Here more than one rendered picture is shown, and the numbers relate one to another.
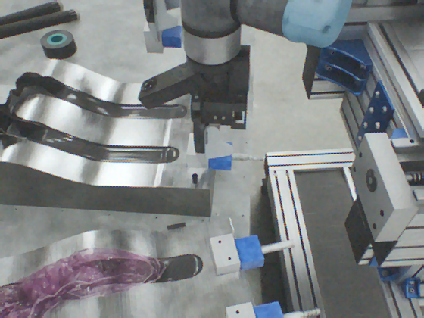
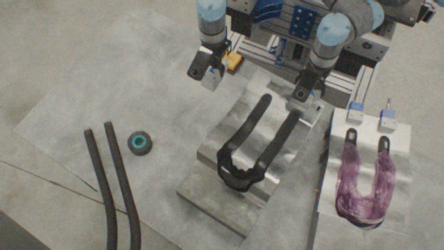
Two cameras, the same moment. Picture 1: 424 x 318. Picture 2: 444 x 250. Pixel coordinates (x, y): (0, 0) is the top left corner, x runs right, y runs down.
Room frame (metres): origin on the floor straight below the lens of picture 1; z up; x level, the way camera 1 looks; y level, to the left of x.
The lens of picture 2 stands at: (0.40, 0.70, 2.04)
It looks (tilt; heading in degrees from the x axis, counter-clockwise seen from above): 66 degrees down; 299
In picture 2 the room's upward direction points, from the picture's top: 1 degrees counter-clockwise
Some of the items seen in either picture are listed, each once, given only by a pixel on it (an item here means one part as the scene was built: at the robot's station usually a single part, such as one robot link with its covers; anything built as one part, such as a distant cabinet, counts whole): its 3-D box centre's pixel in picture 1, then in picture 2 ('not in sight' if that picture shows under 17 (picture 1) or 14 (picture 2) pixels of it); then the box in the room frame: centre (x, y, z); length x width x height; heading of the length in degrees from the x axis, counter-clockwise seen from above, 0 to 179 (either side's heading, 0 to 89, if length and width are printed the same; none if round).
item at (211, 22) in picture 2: not in sight; (211, 10); (0.76, 0.11, 1.25); 0.09 x 0.08 x 0.11; 117
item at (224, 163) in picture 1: (226, 156); (310, 90); (0.45, -0.01, 0.90); 0.13 x 0.05 x 0.05; 86
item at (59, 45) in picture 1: (58, 45); (140, 143); (0.88, 0.41, 0.82); 0.08 x 0.08 x 0.04
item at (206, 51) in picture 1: (212, 35); (322, 53); (0.46, 0.01, 1.14); 0.08 x 0.08 x 0.05
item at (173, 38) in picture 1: (177, 36); (217, 71); (0.75, 0.09, 0.93); 0.13 x 0.05 x 0.05; 86
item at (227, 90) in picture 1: (218, 85); (318, 67); (0.45, 0.00, 1.05); 0.09 x 0.08 x 0.12; 86
